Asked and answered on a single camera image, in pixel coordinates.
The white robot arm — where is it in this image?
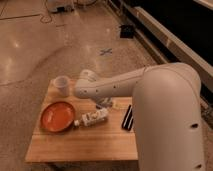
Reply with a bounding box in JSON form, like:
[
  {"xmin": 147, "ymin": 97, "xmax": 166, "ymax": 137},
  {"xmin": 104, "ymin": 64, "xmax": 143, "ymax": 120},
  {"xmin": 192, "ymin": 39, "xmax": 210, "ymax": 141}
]
[{"xmin": 74, "ymin": 62, "xmax": 206, "ymax": 171}]

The white small bottle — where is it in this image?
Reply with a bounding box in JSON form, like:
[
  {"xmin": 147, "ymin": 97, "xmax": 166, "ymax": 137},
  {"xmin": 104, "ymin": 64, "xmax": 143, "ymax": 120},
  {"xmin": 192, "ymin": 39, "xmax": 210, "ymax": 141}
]
[{"xmin": 74, "ymin": 108, "xmax": 109, "ymax": 127}]

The wooden table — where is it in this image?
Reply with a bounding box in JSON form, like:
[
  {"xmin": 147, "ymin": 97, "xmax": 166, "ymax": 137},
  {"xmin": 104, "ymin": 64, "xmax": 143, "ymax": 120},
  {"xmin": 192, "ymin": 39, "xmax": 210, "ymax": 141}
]
[{"xmin": 25, "ymin": 78, "xmax": 139, "ymax": 164}]

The translucent plastic cup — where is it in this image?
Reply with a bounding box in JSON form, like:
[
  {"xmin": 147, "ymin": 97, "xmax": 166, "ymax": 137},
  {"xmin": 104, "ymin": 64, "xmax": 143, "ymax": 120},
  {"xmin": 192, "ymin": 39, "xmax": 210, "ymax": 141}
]
[{"xmin": 53, "ymin": 76, "xmax": 70, "ymax": 97}]

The orange round plate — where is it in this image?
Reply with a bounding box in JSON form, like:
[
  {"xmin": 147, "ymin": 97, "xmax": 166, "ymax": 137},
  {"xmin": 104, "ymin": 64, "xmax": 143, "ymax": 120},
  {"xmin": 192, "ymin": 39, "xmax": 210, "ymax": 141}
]
[{"xmin": 40, "ymin": 101, "xmax": 75, "ymax": 132}]

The black box on floor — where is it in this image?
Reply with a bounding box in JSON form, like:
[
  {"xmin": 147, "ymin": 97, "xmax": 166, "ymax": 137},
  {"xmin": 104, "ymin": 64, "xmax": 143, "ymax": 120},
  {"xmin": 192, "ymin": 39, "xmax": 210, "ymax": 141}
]
[{"xmin": 120, "ymin": 25, "xmax": 134, "ymax": 38}]

